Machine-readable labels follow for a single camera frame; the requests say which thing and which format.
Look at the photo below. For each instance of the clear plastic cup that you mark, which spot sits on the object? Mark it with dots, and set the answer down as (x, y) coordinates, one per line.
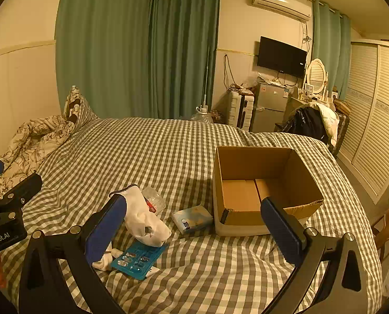
(155, 199)

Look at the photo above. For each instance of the blue blister pack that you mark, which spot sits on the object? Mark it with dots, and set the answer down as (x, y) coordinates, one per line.
(137, 260)

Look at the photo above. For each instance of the small white cloth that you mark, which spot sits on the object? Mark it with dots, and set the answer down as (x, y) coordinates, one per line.
(104, 260)

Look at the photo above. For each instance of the white mop pole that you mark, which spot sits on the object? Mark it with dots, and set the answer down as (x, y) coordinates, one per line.
(206, 78)

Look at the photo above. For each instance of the silver fridge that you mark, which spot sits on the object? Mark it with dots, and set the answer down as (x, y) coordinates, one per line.
(269, 108)

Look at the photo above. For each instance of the clear water jug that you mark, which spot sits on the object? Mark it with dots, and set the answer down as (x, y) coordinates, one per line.
(201, 117)

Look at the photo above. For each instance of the black wall television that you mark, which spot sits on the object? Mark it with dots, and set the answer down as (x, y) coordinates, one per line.
(281, 55)

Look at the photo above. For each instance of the green corner curtain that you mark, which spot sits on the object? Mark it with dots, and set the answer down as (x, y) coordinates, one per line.
(184, 45)

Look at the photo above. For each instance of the oval white mirror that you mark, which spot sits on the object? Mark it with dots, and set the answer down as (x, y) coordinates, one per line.
(316, 73)

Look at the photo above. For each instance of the black jacket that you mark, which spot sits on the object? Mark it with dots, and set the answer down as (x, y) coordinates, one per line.
(307, 124)

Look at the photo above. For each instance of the floral quilt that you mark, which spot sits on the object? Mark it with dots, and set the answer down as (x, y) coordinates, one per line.
(31, 140)

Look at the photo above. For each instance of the brown suitcase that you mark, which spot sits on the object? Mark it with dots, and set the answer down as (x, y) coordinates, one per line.
(341, 130)

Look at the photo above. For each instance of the wide green curtain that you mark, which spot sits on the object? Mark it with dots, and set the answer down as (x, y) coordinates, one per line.
(102, 45)

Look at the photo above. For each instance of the brown cardboard box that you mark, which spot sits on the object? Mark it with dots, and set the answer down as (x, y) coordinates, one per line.
(235, 216)

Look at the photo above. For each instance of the narrow green curtain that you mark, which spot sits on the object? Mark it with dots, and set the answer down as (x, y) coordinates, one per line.
(331, 45)

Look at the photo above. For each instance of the pale blue tissue packet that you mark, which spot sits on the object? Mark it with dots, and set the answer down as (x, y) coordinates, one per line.
(192, 219)

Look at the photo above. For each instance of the white louvred wardrobe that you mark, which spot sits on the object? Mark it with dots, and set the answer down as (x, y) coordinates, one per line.
(377, 114)

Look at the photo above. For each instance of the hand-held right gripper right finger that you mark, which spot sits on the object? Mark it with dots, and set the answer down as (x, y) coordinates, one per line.
(281, 232)

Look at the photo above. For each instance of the white padded jacket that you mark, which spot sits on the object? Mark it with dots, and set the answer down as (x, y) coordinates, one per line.
(330, 117)

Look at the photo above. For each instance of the white ribbed suitcase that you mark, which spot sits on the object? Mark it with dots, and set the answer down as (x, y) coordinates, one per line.
(240, 111)

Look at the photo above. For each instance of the checkered pillow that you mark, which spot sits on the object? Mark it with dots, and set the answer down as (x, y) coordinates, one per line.
(81, 109)

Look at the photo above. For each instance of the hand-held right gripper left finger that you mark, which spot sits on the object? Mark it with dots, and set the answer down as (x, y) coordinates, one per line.
(105, 232)

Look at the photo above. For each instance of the white sock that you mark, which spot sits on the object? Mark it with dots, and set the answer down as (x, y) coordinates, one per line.
(143, 217)

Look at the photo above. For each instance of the white air conditioner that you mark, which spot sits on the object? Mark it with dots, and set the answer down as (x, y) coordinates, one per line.
(281, 3)

